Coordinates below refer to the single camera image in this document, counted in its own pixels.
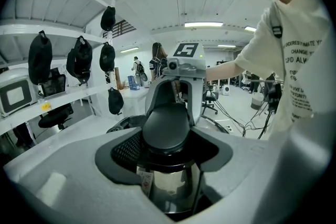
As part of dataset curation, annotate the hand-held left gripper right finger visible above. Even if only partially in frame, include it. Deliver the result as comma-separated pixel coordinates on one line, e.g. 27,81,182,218
183,128,289,224

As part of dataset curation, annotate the blue file holder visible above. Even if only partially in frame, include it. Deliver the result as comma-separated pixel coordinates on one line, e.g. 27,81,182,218
127,75,140,91

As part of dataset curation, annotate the black staircase railing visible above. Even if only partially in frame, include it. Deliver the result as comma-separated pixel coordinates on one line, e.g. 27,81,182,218
111,19,137,40

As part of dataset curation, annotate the person's right forearm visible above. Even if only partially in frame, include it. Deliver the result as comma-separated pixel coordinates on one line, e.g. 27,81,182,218
206,61,244,82

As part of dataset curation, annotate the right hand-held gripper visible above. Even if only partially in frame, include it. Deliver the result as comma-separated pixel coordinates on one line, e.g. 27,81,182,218
145,43,207,126

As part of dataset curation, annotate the black pressure cooker lid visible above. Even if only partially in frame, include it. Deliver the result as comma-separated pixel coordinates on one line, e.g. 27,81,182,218
106,102,230,216

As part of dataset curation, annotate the black cap far left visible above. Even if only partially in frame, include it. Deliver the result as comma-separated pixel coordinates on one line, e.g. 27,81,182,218
27,30,53,86

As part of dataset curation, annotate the black hanging bag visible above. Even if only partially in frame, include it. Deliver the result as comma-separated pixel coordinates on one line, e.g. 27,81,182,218
65,35,93,86
107,87,124,115
100,6,117,32
99,41,116,73

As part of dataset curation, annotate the white microwave oven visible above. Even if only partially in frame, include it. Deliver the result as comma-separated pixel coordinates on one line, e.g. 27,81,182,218
0,68,39,118

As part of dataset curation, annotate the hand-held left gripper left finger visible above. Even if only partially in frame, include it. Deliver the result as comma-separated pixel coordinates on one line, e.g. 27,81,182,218
2,127,170,223

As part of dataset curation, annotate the white metal shelving rack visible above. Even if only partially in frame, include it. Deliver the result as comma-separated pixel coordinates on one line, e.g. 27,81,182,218
0,0,137,137

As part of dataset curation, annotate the brown wooden board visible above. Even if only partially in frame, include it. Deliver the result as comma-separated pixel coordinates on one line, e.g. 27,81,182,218
114,67,122,90

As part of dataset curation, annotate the white long-legged table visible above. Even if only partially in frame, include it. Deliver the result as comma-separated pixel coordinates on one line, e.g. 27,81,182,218
119,86,152,116

